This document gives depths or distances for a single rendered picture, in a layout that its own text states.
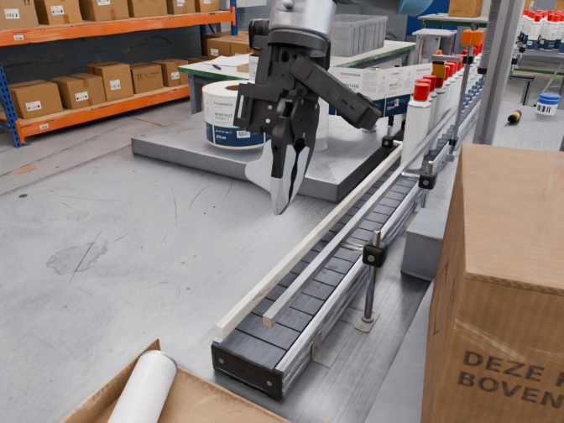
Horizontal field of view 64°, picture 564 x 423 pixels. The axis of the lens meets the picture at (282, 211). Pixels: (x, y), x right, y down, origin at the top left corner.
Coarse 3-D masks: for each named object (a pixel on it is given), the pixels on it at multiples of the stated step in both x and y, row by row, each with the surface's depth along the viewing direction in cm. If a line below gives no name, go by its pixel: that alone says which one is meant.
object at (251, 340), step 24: (480, 96) 179; (408, 192) 101; (384, 216) 91; (360, 240) 82; (336, 264) 76; (312, 288) 70; (336, 288) 72; (264, 312) 65; (288, 312) 65; (312, 312) 65; (240, 336) 61; (264, 336) 61; (288, 336) 61; (264, 360) 57
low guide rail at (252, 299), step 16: (400, 144) 118; (384, 160) 108; (368, 176) 99; (352, 192) 92; (336, 208) 86; (320, 224) 81; (304, 240) 76; (288, 256) 72; (272, 272) 68; (256, 288) 64; (272, 288) 67; (240, 304) 61; (256, 304) 64; (224, 320) 58; (240, 320) 61; (224, 336) 58
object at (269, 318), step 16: (448, 112) 128; (384, 192) 83; (368, 208) 76; (352, 224) 71; (336, 240) 67; (320, 256) 63; (304, 272) 60; (288, 288) 57; (304, 288) 58; (288, 304) 55; (272, 320) 52
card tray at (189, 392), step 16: (128, 368) 58; (112, 384) 56; (176, 384) 59; (192, 384) 59; (208, 384) 59; (96, 400) 54; (112, 400) 57; (176, 400) 57; (192, 400) 57; (208, 400) 57; (224, 400) 57; (240, 400) 57; (80, 416) 52; (96, 416) 55; (160, 416) 55; (176, 416) 55; (192, 416) 55; (208, 416) 55; (224, 416) 55; (240, 416) 55; (256, 416) 55; (272, 416) 55
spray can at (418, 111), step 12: (420, 84) 104; (420, 96) 104; (408, 108) 106; (420, 108) 104; (408, 120) 107; (420, 120) 105; (408, 132) 108; (420, 132) 107; (408, 144) 109; (408, 156) 110; (420, 156) 110; (420, 168) 112
